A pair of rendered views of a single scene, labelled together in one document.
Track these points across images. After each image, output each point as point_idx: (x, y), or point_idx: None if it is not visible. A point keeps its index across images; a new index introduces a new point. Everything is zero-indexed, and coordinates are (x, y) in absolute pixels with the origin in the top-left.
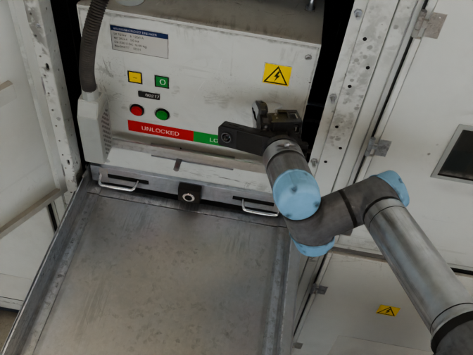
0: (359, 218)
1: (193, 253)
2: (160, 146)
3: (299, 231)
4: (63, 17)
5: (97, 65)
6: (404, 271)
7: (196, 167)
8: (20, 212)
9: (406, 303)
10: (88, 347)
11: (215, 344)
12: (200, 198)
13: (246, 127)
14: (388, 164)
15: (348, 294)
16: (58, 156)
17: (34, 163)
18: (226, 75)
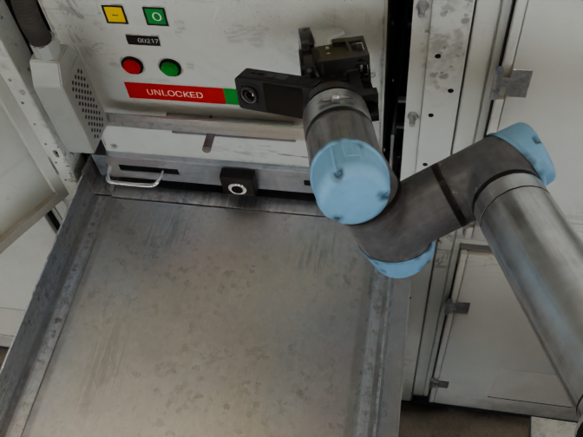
0: (467, 211)
1: (250, 273)
2: (177, 118)
3: (367, 240)
4: None
5: (55, 2)
6: (533, 305)
7: (241, 142)
8: (4, 231)
9: None
10: (98, 423)
11: (283, 408)
12: (255, 189)
13: (278, 74)
14: (533, 109)
15: (503, 312)
16: (41, 147)
17: (8, 160)
18: None
